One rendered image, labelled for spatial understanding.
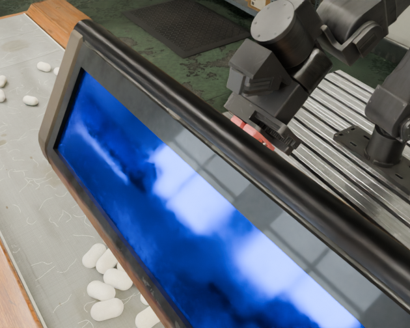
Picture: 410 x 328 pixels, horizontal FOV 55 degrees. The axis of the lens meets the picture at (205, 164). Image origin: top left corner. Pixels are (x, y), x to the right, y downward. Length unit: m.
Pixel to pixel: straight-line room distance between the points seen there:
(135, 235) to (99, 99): 0.06
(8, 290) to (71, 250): 0.09
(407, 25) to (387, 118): 1.98
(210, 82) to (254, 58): 1.86
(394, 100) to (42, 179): 0.59
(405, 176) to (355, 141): 0.12
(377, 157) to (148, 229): 0.69
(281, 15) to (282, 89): 0.09
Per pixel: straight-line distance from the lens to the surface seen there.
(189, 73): 2.42
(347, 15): 0.55
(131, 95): 0.16
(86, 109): 0.20
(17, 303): 0.53
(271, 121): 0.51
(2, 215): 0.66
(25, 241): 0.62
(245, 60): 0.47
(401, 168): 0.83
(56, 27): 1.15
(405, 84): 0.73
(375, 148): 0.81
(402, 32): 2.73
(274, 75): 0.48
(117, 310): 0.50
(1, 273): 0.56
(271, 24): 0.49
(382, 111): 0.75
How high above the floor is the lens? 1.19
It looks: 42 degrees down
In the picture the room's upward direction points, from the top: straight up
